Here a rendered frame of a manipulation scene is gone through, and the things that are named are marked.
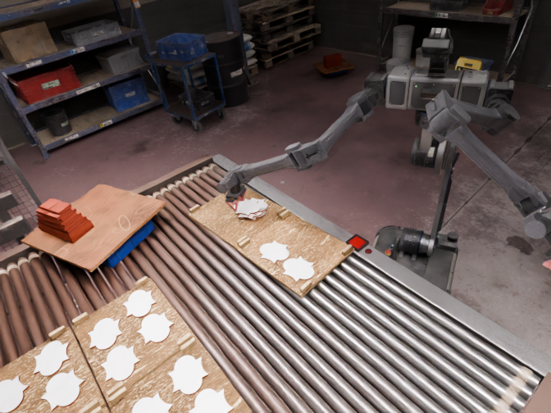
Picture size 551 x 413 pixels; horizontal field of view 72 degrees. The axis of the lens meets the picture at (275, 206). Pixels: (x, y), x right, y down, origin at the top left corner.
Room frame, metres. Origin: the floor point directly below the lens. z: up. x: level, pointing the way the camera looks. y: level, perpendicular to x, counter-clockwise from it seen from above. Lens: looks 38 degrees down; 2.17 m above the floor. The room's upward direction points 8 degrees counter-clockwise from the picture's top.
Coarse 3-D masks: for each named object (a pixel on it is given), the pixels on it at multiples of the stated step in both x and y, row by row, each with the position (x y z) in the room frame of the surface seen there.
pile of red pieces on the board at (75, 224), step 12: (48, 204) 1.46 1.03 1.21; (60, 204) 1.44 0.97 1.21; (48, 216) 1.40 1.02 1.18; (60, 216) 1.38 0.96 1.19; (72, 216) 1.41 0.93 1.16; (84, 216) 1.45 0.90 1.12; (48, 228) 1.44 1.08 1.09; (60, 228) 1.38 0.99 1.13; (72, 228) 1.39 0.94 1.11; (84, 228) 1.42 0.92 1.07; (72, 240) 1.36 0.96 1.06
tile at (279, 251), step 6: (264, 246) 1.26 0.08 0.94; (270, 246) 1.25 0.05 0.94; (276, 246) 1.24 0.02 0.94; (282, 246) 1.24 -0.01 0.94; (264, 252) 1.21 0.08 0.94; (270, 252) 1.21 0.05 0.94; (276, 252) 1.20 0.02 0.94; (282, 252) 1.20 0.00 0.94; (288, 252) 1.19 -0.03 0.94; (264, 258) 1.18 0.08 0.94; (270, 258) 1.17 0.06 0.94; (276, 258) 1.17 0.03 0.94; (282, 258) 1.16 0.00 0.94
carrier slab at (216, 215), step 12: (252, 192) 1.70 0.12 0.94; (204, 204) 1.65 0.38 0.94; (216, 204) 1.64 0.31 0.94; (276, 204) 1.56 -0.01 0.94; (192, 216) 1.56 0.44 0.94; (204, 216) 1.55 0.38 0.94; (216, 216) 1.53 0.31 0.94; (228, 216) 1.52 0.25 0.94; (264, 216) 1.48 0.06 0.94; (276, 216) 1.46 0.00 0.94; (216, 228) 1.44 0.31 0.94; (228, 228) 1.43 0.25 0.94; (240, 228) 1.42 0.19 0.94; (252, 228) 1.40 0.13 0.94; (264, 228) 1.39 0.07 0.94; (228, 240) 1.34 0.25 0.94
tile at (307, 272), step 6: (300, 258) 1.15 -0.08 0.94; (288, 264) 1.12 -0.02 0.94; (294, 264) 1.12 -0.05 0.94; (300, 264) 1.11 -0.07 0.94; (306, 264) 1.11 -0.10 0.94; (312, 264) 1.10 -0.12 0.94; (288, 270) 1.09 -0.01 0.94; (294, 270) 1.08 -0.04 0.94; (300, 270) 1.08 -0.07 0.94; (306, 270) 1.07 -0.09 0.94; (312, 270) 1.07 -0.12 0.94; (294, 276) 1.05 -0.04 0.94; (300, 276) 1.05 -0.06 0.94; (306, 276) 1.04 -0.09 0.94; (312, 276) 1.04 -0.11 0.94
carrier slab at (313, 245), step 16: (272, 224) 1.41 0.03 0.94; (288, 224) 1.39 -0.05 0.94; (304, 224) 1.38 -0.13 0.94; (256, 240) 1.31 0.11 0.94; (272, 240) 1.29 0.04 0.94; (288, 240) 1.28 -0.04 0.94; (304, 240) 1.26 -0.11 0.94; (320, 240) 1.25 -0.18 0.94; (336, 240) 1.23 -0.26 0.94; (256, 256) 1.20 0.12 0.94; (304, 256) 1.16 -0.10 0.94; (320, 256) 1.15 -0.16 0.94; (336, 256) 1.13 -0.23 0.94; (272, 272) 1.10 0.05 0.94; (320, 272) 1.06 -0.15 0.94
